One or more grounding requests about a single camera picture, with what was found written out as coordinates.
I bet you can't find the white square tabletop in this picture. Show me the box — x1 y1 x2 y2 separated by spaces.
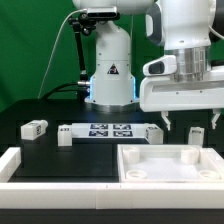
117 144 224 183

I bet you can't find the white U-shaped fence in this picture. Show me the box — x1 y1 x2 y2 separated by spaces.
0 147 224 209

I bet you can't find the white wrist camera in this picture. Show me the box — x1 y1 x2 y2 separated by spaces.
143 55 177 76

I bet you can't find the black cable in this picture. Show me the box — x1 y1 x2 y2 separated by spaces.
41 81 81 100

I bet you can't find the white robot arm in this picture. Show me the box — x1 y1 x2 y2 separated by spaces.
72 0 224 121

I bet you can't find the white camera cable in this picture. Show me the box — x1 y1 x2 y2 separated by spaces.
37 9 88 100

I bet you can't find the grey camera on stand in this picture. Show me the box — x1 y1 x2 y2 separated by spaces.
87 6 118 19

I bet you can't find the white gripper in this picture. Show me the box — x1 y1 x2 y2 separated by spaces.
140 73 224 131

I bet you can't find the black camera stand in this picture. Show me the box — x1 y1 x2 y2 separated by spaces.
68 13 96 102

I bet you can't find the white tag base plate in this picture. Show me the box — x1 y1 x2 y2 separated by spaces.
71 123 145 138

